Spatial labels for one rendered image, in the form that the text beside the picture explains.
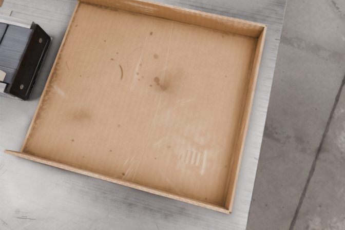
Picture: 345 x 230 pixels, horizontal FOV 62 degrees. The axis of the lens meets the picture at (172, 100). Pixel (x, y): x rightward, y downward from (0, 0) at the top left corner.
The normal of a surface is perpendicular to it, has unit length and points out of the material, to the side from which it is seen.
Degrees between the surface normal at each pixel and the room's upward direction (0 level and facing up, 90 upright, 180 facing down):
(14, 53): 0
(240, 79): 0
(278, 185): 0
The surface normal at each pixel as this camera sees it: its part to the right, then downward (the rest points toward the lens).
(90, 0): -0.25, 0.94
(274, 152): -0.04, -0.25
